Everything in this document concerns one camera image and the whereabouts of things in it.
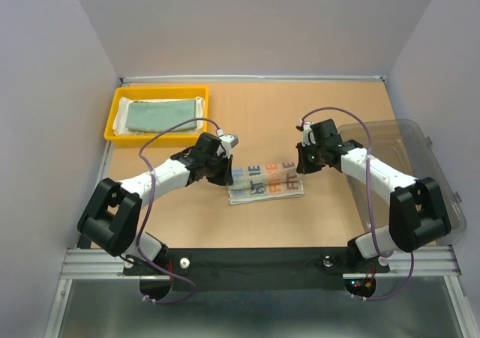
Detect orange and green printed towel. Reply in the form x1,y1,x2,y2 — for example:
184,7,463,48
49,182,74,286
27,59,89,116
227,162,305,205

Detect light teal towel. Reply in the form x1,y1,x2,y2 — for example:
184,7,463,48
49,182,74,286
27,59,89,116
125,99,201,133

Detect white terry towel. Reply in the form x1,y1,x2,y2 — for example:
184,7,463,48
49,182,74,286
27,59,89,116
112,97,206,136

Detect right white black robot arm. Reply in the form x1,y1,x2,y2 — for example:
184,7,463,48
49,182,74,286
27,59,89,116
296,119,452,271

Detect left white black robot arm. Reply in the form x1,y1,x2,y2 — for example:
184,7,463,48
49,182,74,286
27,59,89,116
77,130,239,274

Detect clear plastic storage bin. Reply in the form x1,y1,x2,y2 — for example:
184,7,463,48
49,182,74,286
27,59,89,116
335,118,468,247

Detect yellow plastic tray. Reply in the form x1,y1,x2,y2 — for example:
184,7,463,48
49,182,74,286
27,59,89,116
103,85,209,148

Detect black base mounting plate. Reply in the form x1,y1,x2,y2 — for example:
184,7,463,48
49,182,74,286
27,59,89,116
123,247,391,292

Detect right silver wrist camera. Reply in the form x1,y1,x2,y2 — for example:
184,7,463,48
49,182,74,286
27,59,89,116
296,119,316,146

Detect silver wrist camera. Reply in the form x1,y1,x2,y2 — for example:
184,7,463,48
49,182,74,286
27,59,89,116
216,129,239,158
296,119,316,146

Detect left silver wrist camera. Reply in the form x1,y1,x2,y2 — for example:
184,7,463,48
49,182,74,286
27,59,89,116
216,129,239,158

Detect aluminium rail back edge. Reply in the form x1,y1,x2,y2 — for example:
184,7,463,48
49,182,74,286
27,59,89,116
119,74,386,85

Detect aluminium frame rail front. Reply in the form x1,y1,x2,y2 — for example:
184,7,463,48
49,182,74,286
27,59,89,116
60,247,461,280

